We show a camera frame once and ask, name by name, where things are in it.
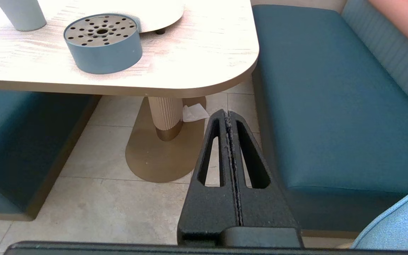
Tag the blue upholstered bench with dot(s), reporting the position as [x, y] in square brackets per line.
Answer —
[12, 141]
[331, 106]

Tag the grey plastic cup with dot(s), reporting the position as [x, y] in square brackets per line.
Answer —
[23, 14]

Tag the white clear water dispenser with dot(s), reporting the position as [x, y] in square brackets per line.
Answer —
[154, 14]

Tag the light blue fabric cushion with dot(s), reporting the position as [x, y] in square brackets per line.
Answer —
[402, 226]

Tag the large blue perforated drip tray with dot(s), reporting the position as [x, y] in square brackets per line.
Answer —
[108, 53]

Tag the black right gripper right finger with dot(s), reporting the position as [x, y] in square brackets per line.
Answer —
[264, 205]

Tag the crumpled white tissue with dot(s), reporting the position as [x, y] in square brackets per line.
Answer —
[194, 112]

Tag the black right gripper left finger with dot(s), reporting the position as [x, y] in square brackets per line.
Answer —
[207, 209]

